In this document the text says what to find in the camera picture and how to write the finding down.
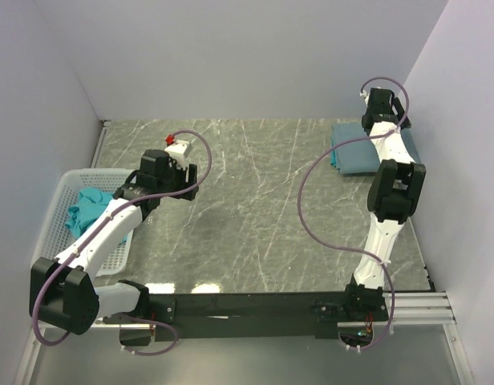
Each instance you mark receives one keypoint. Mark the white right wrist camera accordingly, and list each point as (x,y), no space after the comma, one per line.
(364,94)

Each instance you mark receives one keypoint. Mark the folded turquoise t shirt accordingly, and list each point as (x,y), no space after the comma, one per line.
(335,160)

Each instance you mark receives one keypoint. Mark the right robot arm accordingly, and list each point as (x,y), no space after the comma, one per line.
(393,198)

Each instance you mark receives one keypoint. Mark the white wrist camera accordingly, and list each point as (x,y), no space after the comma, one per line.
(178,150)
(364,94)

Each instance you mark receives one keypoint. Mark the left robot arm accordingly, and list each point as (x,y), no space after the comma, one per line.
(62,291)

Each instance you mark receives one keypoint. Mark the white plastic mesh basket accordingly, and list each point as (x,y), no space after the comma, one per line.
(55,237)

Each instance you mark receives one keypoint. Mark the aluminium rail frame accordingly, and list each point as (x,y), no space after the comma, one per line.
(412,308)

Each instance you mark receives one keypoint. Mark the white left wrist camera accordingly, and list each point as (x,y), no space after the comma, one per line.
(178,150)

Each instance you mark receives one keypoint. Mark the grey blue t shirt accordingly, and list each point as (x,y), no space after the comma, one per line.
(355,152)

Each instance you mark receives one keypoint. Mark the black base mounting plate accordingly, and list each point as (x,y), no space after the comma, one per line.
(219,315)

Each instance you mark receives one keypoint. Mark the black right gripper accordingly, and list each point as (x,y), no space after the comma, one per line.
(400,114)

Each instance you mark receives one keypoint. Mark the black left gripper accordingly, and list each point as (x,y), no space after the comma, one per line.
(192,175)

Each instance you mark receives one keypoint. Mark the crumpled turquoise t shirt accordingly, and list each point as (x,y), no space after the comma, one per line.
(89,206)

